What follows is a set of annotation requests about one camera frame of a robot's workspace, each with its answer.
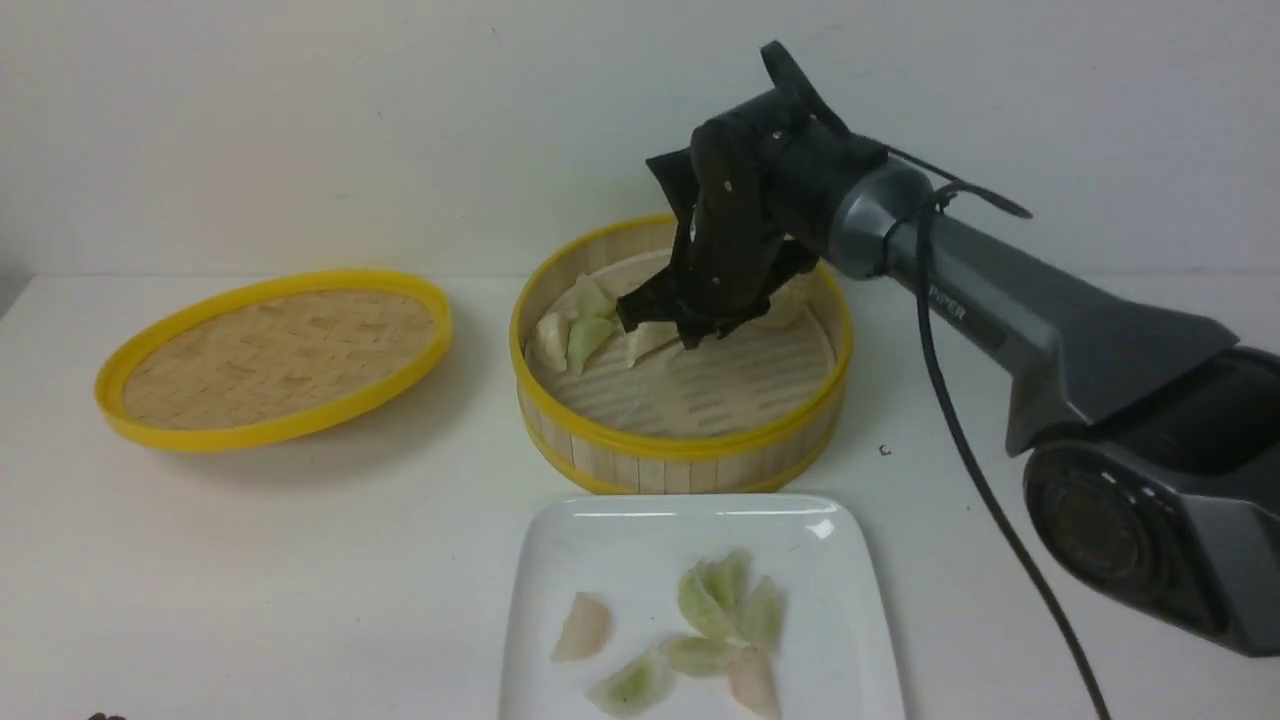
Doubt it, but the yellow rimmed bamboo steamer basket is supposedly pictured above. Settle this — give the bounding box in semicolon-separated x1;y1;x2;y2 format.
509;217;854;495

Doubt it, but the pink dumpling plate bottom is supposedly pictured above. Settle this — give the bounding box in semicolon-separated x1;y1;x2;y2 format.
726;646;781;719

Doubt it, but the black cable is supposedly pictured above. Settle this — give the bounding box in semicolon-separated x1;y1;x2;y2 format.
760;40;1114;720

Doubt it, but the green dumpling plate upper left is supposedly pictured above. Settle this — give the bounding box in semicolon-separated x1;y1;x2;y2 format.
677;561;736;641

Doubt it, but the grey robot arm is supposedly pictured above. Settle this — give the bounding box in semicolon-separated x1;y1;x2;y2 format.
618;115;1277;657

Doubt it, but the green dumpling plate top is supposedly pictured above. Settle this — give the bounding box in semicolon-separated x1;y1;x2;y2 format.
701;550;751;616

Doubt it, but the green dumpling in steamer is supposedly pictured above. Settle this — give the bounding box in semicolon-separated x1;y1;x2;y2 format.
567;274;617;374

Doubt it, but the green dumpling plate bottom left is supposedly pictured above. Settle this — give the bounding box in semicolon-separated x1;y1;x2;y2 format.
585;646;675;719

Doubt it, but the yellow rimmed bamboo steamer lid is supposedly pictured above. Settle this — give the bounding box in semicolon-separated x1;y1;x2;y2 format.
93;269;454;454

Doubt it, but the white dumpling in steamer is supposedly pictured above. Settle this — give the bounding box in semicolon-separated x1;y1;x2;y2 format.
527;313;571;373

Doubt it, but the pale pink dumpling on plate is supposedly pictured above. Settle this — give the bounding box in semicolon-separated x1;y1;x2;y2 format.
549;592;613;664

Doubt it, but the green dumpling plate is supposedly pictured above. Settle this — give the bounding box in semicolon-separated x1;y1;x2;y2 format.
739;575;786;652
677;561;736;641
660;635;740;678
585;646;675;719
701;550;751;616

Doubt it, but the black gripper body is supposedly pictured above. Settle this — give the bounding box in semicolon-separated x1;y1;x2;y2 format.
614;111;891;351

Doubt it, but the white dumpling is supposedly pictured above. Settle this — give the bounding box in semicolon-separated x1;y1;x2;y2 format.
623;322;680;369
527;313;571;373

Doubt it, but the white square plate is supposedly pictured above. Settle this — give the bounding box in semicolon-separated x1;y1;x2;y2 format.
497;495;906;719

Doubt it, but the green dumpling plate right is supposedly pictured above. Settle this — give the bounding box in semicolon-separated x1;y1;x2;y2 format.
739;575;786;652

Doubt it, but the green dumpling plate centre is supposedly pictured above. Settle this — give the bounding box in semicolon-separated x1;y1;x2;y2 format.
660;635;740;678

